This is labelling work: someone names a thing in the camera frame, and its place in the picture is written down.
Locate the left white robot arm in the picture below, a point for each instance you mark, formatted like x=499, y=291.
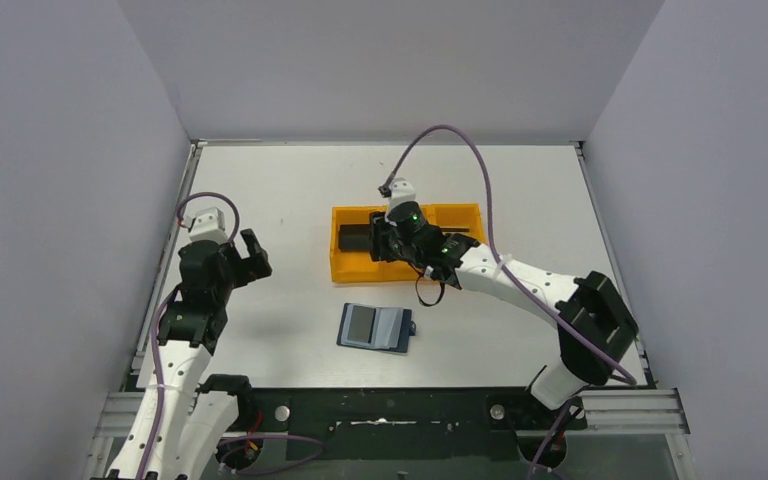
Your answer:
x=184, y=412

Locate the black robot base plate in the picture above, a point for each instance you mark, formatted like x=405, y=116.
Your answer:
x=285, y=428

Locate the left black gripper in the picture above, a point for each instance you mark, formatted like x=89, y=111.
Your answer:
x=236, y=263

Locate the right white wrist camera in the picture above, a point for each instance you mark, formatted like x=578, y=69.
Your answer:
x=401, y=191

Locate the blue card holder wallet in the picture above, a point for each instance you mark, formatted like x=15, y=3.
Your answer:
x=393, y=329

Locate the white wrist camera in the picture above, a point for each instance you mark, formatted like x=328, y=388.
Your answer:
x=208, y=224
x=401, y=191

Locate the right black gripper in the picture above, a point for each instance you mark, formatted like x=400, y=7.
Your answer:
x=379, y=247

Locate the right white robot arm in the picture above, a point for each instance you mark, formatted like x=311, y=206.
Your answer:
x=594, y=326

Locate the orange three-compartment tray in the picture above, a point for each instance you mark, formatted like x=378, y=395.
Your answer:
x=349, y=268

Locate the aluminium frame rail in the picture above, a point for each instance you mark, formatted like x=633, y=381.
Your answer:
x=611, y=433

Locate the dark card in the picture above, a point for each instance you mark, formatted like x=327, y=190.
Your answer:
x=360, y=324

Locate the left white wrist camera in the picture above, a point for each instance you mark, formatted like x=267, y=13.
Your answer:
x=208, y=224

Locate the black cards stack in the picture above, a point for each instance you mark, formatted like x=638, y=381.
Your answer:
x=354, y=238

